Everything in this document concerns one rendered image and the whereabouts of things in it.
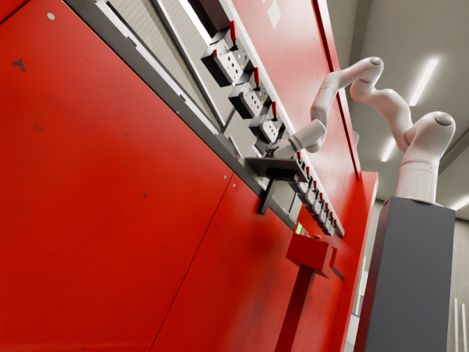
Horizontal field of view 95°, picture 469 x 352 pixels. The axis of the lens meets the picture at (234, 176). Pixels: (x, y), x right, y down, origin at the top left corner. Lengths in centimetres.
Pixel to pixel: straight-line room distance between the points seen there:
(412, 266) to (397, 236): 10
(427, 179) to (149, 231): 100
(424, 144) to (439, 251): 42
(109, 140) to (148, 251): 29
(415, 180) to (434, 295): 40
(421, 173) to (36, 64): 117
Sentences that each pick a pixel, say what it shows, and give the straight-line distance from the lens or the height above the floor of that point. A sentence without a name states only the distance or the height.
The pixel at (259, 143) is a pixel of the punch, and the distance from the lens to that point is 114.
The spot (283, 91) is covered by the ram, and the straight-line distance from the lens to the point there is 130.
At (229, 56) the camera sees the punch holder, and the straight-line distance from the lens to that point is 96.
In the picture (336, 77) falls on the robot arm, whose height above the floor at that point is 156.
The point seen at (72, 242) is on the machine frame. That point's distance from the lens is 54.
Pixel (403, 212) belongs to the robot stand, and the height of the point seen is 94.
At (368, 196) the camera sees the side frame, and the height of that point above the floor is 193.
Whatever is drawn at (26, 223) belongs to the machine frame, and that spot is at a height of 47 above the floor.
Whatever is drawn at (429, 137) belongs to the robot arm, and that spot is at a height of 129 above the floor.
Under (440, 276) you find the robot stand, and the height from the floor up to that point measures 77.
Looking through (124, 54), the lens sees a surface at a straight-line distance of 57.
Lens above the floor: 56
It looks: 19 degrees up
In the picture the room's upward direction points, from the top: 25 degrees clockwise
